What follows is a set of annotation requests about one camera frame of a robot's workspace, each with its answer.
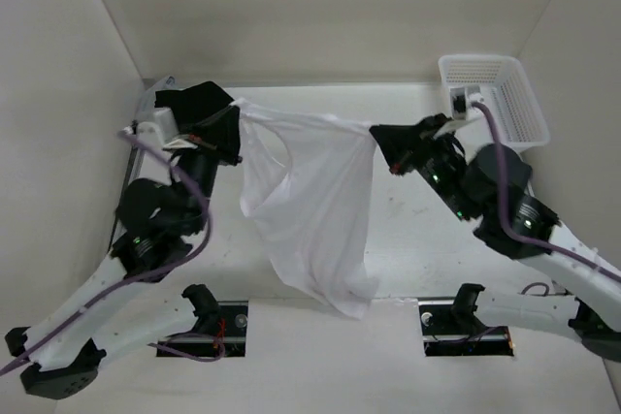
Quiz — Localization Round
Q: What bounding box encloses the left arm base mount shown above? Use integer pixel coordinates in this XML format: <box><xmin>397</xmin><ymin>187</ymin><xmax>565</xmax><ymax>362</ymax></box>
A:
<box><xmin>153</xmin><ymin>284</ymin><xmax>249</xmax><ymax>363</ymax></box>

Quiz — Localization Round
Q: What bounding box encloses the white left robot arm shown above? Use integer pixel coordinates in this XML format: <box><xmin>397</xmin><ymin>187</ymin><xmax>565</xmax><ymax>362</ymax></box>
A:
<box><xmin>1</xmin><ymin>105</ymin><xmax>242</xmax><ymax>400</ymax></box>

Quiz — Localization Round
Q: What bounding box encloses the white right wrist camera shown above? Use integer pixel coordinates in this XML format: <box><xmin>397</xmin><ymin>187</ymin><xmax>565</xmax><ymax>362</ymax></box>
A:
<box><xmin>437</xmin><ymin>85</ymin><xmax>484</xmax><ymax>136</ymax></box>

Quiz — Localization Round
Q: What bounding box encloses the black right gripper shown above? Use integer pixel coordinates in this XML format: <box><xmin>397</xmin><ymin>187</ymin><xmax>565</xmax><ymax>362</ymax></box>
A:
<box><xmin>370</xmin><ymin>111</ymin><xmax>476</xmax><ymax>219</ymax></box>

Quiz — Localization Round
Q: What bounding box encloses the white plastic basket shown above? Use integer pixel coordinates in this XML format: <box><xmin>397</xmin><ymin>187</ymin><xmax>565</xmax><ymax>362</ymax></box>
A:
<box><xmin>438</xmin><ymin>54</ymin><xmax>550</xmax><ymax>153</ymax></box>

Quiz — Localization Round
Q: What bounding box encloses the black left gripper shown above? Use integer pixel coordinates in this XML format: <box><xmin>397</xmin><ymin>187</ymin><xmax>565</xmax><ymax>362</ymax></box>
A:
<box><xmin>169</xmin><ymin>104</ymin><xmax>246</xmax><ymax>231</ymax></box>

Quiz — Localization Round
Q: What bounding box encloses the white tank top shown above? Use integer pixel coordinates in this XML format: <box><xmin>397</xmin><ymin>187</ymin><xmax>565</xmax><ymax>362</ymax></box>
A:
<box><xmin>233</xmin><ymin>99</ymin><xmax>378</xmax><ymax>319</ymax></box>

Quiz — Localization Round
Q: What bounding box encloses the folded grey tank top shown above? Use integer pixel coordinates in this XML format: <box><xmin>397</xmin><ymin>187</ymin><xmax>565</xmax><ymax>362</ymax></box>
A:
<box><xmin>134</xmin><ymin>76</ymin><xmax>179</xmax><ymax>121</ymax></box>

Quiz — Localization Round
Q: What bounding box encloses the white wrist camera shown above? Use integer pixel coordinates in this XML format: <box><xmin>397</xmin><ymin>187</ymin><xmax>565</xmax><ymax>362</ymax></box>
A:
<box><xmin>130</xmin><ymin>108</ymin><xmax>198</xmax><ymax>152</ymax></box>
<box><xmin>437</xmin><ymin>85</ymin><xmax>484</xmax><ymax>136</ymax></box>

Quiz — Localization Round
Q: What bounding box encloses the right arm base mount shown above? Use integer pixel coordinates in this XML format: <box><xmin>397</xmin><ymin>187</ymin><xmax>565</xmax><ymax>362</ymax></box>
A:
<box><xmin>418</xmin><ymin>283</ymin><xmax>514</xmax><ymax>357</ymax></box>

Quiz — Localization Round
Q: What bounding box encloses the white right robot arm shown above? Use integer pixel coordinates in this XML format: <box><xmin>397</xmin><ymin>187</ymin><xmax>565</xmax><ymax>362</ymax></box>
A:
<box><xmin>370</xmin><ymin>113</ymin><xmax>620</xmax><ymax>362</ymax></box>

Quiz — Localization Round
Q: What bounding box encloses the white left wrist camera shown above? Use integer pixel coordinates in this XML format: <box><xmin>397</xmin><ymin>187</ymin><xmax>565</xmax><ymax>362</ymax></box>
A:
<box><xmin>130</xmin><ymin>108</ymin><xmax>198</xmax><ymax>152</ymax></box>

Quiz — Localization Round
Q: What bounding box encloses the folded black tank top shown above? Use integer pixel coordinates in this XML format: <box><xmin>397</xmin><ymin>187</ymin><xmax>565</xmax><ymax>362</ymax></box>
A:
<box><xmin>154</xmin><ymin>81</ymin><xmax>234</xmax><ymax>130</ymax></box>

